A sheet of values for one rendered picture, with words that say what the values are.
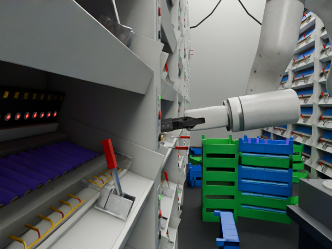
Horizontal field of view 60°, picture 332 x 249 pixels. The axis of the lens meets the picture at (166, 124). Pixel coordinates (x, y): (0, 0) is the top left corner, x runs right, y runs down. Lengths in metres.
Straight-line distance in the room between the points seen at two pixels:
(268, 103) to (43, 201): 0.54
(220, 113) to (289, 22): 0.26
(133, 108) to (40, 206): 0.29
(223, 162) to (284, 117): 1.02
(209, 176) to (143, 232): 1.17
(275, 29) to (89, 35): 0.57
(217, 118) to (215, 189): 1.09
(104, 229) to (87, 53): 0.18
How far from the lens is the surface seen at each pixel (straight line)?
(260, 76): 0.80
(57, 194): 0.31
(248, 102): 0.69
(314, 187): 1.15
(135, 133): 0.52
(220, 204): 1.75
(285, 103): 0.70
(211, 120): 0.67
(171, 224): 1.31
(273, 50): 0.73
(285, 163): 1.78
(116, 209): 0.35
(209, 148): 1.67
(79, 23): 0.21
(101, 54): 0.25
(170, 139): 1.03
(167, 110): 1.22
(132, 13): 0.55
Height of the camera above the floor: 0.67
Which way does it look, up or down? 4 degrees down
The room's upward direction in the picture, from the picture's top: straight up
